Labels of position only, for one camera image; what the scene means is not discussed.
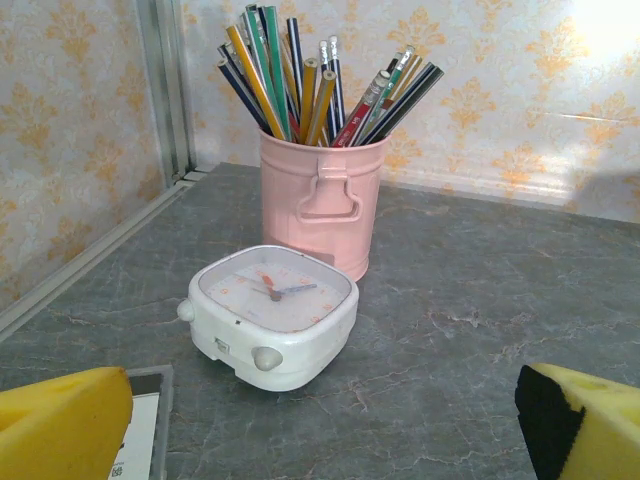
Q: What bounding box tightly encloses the pink metal pencil cup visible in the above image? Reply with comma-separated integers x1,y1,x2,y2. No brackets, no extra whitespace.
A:
258,127,391,282

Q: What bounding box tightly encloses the aluminium frame post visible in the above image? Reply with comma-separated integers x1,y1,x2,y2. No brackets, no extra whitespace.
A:
134,0,199,182

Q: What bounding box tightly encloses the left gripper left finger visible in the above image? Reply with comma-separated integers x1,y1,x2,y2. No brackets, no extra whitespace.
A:
0,366,135,480

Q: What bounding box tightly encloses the red pencil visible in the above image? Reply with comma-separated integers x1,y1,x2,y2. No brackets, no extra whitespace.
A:
330,69,392,149

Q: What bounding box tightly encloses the bunch of coloured pencils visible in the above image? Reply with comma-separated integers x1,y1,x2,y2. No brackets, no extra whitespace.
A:
225,24,294,143

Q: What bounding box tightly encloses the white alarm clock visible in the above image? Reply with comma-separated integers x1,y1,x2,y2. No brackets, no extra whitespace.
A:
176,244,360,393

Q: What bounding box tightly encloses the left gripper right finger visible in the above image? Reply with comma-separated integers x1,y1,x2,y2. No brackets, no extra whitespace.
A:
514,362,640,480

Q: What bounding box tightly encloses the blue striped eraser pencil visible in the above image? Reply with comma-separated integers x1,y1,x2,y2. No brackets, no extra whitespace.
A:
318,39,339,144
328,34,347,134

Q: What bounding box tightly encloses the card in clear holder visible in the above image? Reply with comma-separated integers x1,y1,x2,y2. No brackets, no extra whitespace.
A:
107,364,175,480

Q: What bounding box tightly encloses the yellow pencil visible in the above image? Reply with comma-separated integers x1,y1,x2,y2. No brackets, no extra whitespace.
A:
298,57,320,145
305,69,337,147

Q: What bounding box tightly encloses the navy striped pencil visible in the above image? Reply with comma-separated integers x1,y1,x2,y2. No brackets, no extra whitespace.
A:
286,17,306,119

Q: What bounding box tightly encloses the dark navy pencil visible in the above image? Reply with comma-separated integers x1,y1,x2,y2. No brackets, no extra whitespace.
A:
360,64,446,146
349,60,436,147

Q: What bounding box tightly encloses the dark blue pencil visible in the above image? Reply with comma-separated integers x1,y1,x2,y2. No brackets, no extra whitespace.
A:
215,58,275,137

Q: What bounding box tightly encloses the aluminium frame rail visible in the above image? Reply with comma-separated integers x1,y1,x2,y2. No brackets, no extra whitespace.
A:
0,169,207,344

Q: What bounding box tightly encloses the green white eraser pencil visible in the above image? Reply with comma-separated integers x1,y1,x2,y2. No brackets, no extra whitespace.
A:
369,43,417,131

